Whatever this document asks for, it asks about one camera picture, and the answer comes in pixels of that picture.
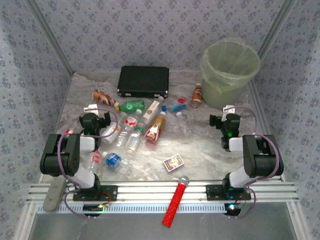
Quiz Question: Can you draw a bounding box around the clear bottle orange mark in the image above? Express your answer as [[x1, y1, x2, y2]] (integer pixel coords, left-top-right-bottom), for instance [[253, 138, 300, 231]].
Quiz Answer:
[[99, 112, 128, 145]]

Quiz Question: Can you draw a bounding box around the brown swirl print bottle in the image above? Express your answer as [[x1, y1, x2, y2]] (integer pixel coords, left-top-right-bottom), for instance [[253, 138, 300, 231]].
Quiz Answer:
[[91, 89, 120, 107]]

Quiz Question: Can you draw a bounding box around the clear bottle red white label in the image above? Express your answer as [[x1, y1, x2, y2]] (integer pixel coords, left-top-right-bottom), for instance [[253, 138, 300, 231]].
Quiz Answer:
[[115, 108, 143, 148]]

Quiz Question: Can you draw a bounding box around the green translucent waste bin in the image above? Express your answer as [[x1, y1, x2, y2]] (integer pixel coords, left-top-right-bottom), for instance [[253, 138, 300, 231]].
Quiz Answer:
[[199, 36, 262, 110]]

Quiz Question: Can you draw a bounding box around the green plastic bottle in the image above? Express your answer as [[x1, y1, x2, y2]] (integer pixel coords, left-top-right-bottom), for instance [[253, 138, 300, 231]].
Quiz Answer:
[[114, 99, 146, 114]]

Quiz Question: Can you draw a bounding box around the orange brown label bottle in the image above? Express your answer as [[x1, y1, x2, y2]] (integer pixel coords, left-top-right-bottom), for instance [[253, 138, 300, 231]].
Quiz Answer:
[[190, 83, 203, 108]]

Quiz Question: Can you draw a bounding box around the clear bottle green cap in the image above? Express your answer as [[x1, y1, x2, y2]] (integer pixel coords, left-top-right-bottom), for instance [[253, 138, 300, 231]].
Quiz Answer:
[[124, 126, 145, 153]]

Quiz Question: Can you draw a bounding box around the clear bottle white cap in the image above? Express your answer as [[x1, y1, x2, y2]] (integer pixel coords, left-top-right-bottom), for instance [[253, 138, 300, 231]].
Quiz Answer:
[[175, 111, 193, 136]]

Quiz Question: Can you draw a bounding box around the clear bottle red cap band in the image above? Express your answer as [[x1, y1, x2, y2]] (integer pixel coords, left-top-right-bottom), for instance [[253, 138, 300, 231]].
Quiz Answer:
[[87, 149, 101, 176]]

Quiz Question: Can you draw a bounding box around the clear bottle blue label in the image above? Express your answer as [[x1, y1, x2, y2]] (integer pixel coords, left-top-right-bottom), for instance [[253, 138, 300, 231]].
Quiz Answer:
[[101, 151, 131, 173]]

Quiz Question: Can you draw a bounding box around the blue bottle blue cap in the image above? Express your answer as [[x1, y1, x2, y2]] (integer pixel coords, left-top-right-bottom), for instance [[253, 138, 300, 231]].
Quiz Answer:
[[161, 103, 188, 113]]

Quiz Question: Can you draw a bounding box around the red gold label bottle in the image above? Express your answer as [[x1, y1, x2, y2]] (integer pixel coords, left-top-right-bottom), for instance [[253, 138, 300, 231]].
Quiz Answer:
[[144, 111, 167, 146]]

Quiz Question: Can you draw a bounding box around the black hard case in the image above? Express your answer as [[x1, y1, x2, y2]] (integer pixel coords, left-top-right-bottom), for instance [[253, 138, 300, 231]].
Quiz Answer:
[[116, 65, 170, 99]]

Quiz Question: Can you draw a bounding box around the playing card box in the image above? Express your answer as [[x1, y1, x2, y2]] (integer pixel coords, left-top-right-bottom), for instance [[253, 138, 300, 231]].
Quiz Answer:
[[162, 153, 185, 173]]

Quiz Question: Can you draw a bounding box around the grey cloth roll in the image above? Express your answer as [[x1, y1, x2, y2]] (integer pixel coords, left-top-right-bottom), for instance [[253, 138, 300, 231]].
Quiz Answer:
[[42, 178, 67, 213]]

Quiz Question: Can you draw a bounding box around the small black controller board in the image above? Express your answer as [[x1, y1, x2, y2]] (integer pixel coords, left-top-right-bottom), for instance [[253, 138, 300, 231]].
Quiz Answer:
[[82, 204, 105, 217], [224, 202, 243, 216]]

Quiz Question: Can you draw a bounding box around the red glitter microphone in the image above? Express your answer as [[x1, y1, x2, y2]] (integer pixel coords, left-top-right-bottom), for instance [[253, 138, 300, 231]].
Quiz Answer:
[[161, 175, 190, 228]]

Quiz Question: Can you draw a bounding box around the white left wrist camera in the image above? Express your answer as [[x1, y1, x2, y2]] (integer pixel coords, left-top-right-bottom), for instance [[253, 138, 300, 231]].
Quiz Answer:
[[83, 103, 99, 114]]

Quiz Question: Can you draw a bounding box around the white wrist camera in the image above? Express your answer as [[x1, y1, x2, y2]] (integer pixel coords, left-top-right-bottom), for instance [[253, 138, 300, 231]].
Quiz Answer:
[[83, 103, 99, 114], [221, 104, 237, 115]]

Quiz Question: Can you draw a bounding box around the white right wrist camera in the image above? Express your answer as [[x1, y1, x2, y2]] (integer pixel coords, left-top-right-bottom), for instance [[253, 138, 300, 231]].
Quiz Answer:
[[221, 104, 237, 115]]

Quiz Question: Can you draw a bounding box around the purple cable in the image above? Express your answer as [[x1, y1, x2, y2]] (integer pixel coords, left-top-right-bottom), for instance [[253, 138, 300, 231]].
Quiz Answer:
[[233, 106, 282, 220], [56, 108, 120, 221]]

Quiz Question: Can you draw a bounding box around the aluminium mounting rail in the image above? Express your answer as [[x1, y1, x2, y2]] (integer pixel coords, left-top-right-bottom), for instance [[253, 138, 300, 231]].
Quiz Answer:
[[27, 181, 300, 204]]

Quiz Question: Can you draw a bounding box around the aluminium corner post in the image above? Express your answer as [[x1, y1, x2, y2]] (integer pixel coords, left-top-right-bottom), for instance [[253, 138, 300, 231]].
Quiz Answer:
[[24, 0, 76, 76], [256, 0, 299, 57]]

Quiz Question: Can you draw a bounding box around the white slotted cable duct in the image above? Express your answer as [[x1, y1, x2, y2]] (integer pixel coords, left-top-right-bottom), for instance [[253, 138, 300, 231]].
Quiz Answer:
[[37, 202, 226, 215]]

